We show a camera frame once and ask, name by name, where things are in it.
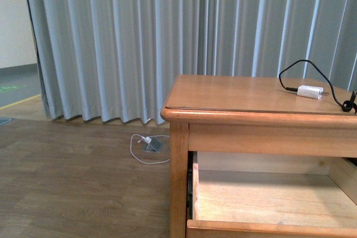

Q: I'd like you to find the wooden drawer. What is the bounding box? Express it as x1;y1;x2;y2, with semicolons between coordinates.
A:
186;152;356;237

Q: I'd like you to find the white plug in floor socket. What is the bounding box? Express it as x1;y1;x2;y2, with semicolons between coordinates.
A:
144;137;152;144

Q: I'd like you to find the open grey floor socket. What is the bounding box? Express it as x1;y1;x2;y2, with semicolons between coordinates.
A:
143;136;163;152

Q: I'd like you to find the wooden nightstand cabinet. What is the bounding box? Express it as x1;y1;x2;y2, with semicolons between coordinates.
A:
161;75;356;237

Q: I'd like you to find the grey pleated curtain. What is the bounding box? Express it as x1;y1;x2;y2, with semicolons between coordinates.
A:
28;0;356;123

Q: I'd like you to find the white power adapter on cabinet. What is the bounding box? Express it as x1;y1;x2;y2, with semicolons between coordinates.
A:
297;85;329;100

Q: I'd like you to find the grey floor sign mat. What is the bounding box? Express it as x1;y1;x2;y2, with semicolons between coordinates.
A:
0;118;12;125

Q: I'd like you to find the white cable on floor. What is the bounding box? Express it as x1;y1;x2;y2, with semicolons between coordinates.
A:
130;134;171;164

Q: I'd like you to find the black cable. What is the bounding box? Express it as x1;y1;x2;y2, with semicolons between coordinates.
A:
278;59;357;115

